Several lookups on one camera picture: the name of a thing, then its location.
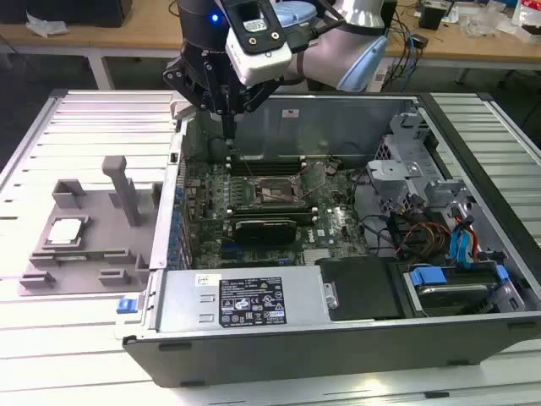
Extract silver hard disk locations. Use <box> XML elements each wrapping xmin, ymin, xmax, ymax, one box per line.
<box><xmin>416</xmin><ymin>282</ymin><xmax>495</xmax><ymax>317</ymax></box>

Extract wooden desk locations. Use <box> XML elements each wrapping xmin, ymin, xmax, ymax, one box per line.
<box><xmin>0</xmin><ymin>0</ymin><xmax>541</xmax><ymax>92</ymax></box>

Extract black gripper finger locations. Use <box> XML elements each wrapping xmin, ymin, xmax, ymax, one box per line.
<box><xmin>162</xmin><ymin>44</ymin><xmax>232</xmax><ymax>140</ymax></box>
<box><xmin>230</xmin><ymin>80</ymin><xmax>281</xmax><ymax>140</ymax></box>

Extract installed green RAM sticks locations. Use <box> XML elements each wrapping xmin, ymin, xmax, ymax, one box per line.
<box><xmin>227</xmin><ymin>204</ymin><xmax>319</xmax><ymax>219</ymax></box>

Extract white labelled tag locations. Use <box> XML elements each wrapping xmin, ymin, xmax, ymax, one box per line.
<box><xmin>366</xmin><ymin>67</ymin><xmax>390</xmax><ymax>93</ymax></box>

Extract red and white bag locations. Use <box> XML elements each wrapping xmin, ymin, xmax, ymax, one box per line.
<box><xmin>512</xmin><ymin>0</ymin><xmax>541</xmax><ymax>43</ymax></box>

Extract orange and yellow power wires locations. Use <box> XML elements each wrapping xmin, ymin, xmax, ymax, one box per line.
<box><xmin>396</xmin><ymin>222</ymin><xmax>451</xmax><ymax>259</ymax></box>

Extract black cylinder component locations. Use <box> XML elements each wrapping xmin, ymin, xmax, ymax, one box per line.
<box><xmin>209</xmin><ymin>137</ymin><xmax>229</xmax><ymax>162</ymax></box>

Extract CPU socket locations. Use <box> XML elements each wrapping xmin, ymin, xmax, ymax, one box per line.
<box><xmin>255</xmin><ymin>175</ymin><xmax>299</xmax><ymax>207</ymax></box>

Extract black graphics card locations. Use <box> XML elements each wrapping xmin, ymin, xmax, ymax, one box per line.
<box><xmin>233</xmin><ymin>217</ymin><xmax>298</xmax><ymax>245</ymax></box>

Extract clear plastic bags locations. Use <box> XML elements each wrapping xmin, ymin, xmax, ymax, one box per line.
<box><xmin>462</xmin><ymin>6</ymin><xmax>513</xmax><ymax>37</ymax></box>

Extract silver metal drive cage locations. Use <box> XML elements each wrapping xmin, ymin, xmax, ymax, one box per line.
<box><xmin>365</xmin><ymin>105</ymin><xmax>470</xmax><ymax>221</ymax></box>

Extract small black container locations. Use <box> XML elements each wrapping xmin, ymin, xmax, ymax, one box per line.
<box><xmin>418</xmin><ymin>6</ymin><xmax>449</xmax><ymax>30</ymax></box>

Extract black wire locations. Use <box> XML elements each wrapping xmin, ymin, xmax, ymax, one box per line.
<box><xmin>353</xmin><ymin>168</ymin><xmax>401</xmax><ymax>255</ymax></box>

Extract tall black box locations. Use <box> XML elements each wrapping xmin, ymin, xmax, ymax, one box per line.
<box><xmin>381</xmin><ymin>0</ymin><xmax>398</xmax><ymax>31</ymax></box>

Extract blue disk carrier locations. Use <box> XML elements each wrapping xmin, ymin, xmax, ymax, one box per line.
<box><xmin>404</xmin><ymin>264</ymin><xmax>508</xmax><ymax>318</ymax></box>

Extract black open PC case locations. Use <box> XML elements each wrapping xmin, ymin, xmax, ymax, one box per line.
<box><xmin>122</xmin><ymin>91</ymin><xmax>541</xmax><ymax>388</ymax></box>

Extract silver power supply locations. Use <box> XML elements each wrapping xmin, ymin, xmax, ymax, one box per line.
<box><xmin>156</xmin><ymin>266</ymin><xmax>342</xmax><ymax>333</ymax></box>

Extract crumpled white plastic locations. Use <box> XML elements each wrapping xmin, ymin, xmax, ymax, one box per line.
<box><xmin>25</xmin><ymin>10</ymin><xmax>71</xmax><ymax>37</ymax></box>

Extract blue cable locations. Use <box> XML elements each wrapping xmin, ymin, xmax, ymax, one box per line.
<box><xmin>401</xmin><ymin>20</ymin><xmax>418</xmax><ymax>92</ymax></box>

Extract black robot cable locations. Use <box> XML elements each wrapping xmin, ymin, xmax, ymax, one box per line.
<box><xmin>291</xmin><ymin>0</ymin><xmax>352</xmax><ymax>47</ymax></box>

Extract blue data wire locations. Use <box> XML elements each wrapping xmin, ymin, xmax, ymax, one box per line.
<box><xmin>449</xmin><ymin>213</ymin><xmax>478</xmax><ymax>270</ymax></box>

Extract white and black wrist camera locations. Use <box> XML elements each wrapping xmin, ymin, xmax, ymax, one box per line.
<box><xmin>225</xmin><ymin>0</ymin><xmax>293</xmax><ymax>88</ymax></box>

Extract green motherboard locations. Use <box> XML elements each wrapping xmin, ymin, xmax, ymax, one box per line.
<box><xmin>179</xmin><ymin>158</ymin><xmax>373</xmax><ymax>270</ymax></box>

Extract silver CPU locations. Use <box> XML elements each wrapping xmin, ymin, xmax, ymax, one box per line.
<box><xmin>45</xmin><ymin>218</ymin><xmax>85</xmax><ymax>245</ymax></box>

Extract silver chipset heatsink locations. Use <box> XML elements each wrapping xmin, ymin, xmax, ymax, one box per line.
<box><xmin>302</xmin><ymin>248</ymin><xmax>335</xmax><ymax>266</ymax></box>

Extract thin metal locking lever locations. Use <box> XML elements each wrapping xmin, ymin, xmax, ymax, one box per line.
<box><xmin>231</xmin><ymin>141</ymin><xmax>255</xmax><ymax>179</ymax></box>

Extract gray parts rack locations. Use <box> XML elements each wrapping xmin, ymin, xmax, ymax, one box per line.
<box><xmin>16</xmin><ymin>155</ymin><xmax>164</xmax><ymax>297</ymax></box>

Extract black plastic shroud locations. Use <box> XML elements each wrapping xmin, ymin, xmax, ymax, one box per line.
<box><xmin>316</xmin><ymin>256</ymin><xmax>402</xmax><ymax>321</ymax></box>

